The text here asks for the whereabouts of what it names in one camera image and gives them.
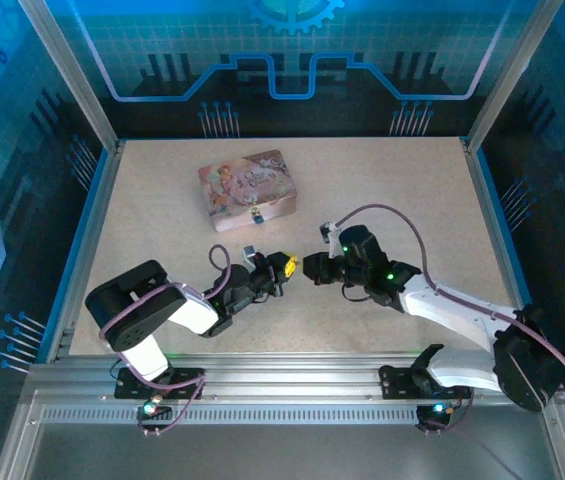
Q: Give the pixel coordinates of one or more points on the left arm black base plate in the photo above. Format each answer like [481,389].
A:
[187,382]

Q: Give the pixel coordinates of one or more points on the aluminium side rail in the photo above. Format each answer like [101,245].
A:
[84,250]
[494,225]

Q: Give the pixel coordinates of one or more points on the small grey padlock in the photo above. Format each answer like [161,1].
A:
[258,217]

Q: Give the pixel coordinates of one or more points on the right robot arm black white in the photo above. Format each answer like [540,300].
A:
[467,312]

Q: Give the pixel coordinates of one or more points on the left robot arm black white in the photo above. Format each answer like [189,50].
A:
[134,305]

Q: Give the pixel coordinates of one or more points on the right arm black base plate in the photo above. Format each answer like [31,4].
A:
[402,382]

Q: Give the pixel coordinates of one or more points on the aluminium frame post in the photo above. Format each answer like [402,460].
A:
[512,75]
[69,75]

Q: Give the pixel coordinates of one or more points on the pink printed tin box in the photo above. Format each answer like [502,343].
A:
[244,187]

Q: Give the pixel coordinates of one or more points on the aluminium mounting rail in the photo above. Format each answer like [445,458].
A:
[287,372]

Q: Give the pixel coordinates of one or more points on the small lit connector board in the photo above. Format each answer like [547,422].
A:
[150,409]
[437,408]

